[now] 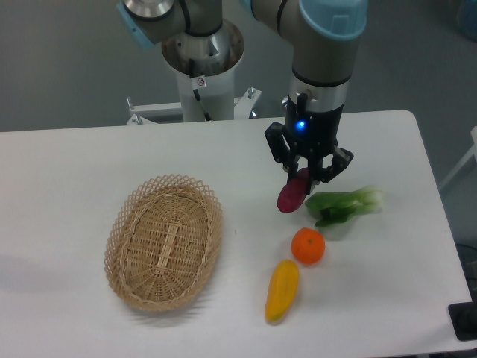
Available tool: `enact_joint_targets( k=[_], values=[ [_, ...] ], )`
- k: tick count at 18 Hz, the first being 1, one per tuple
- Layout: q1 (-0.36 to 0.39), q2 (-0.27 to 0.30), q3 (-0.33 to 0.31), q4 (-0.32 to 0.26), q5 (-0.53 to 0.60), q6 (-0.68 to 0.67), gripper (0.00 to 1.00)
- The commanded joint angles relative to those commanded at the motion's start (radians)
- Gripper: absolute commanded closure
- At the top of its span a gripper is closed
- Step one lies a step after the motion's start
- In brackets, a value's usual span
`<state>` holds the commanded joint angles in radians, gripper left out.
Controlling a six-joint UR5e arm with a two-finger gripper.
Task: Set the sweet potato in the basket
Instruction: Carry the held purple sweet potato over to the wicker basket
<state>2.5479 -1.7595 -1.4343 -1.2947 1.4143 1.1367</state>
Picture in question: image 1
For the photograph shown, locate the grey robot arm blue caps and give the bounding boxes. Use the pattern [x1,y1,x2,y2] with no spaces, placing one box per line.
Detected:
[116,1,367,193]

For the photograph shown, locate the black cable on pedestal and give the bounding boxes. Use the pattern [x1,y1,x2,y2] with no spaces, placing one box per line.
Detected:
[188,58,212,122]

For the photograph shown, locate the woven wicker basket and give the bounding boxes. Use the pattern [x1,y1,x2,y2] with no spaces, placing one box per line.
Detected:
[104,175,222,313]

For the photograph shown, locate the white frame at right edge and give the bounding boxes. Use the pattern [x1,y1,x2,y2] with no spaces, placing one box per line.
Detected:
[438,127,476,192]

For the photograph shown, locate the yellow corn cob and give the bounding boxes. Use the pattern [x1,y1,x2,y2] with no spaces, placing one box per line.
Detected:
[264,260,300,324]

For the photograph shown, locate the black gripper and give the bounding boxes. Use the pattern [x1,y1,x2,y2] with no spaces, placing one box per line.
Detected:
[265,98,353,195]

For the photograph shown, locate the black box at table edge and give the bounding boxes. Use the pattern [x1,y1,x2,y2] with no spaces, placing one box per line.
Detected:
[448,302,477,342]

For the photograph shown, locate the orange mandarin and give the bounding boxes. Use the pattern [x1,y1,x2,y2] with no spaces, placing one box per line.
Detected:
[291,227,326,265]

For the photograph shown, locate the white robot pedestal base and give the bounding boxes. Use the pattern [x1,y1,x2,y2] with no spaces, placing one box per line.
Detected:
[127,19,262,125]

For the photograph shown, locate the purple sweet potato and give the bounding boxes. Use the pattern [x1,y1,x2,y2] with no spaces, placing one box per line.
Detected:
[277,168,309,213]

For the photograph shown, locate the green bok choy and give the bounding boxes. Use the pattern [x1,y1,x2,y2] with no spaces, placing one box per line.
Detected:
[305,186,384,227]

